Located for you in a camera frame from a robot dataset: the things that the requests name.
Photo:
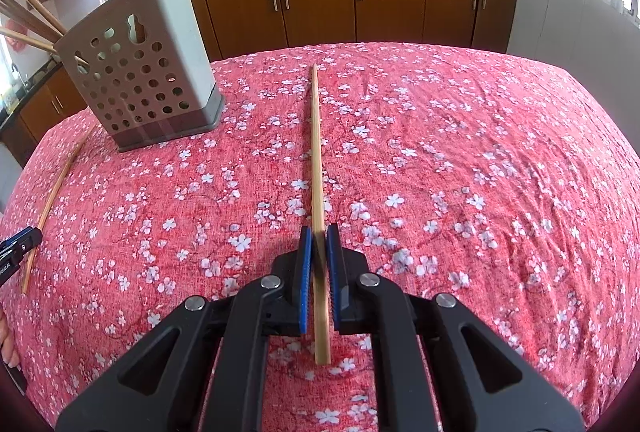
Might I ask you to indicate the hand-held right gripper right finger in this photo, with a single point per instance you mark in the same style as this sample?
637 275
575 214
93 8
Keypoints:
335 282

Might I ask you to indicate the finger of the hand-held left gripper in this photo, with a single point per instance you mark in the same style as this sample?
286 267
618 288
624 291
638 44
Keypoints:
22 244

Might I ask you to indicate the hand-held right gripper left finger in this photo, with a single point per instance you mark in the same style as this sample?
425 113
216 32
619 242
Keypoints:
305 282

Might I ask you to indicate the bamboo chopstick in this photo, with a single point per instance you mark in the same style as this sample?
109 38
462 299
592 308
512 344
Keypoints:
25 39
30 19
37 5
55 192
317 151

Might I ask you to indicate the grey perforated utensil holder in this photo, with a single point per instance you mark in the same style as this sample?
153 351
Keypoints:
150 76

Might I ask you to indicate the person's left hand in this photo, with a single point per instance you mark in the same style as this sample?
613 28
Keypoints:
7 342

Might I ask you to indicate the red floral tablecloth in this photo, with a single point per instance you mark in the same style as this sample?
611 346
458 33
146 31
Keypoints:
425 161

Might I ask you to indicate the kitchen faucet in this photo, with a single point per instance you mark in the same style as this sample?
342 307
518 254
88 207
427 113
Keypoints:
16 74

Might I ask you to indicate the red plastic bag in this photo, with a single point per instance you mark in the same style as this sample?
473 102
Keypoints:
17 36

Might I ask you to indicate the wooden base kitchen cabinets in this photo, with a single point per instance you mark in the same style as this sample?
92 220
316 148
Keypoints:
315 1

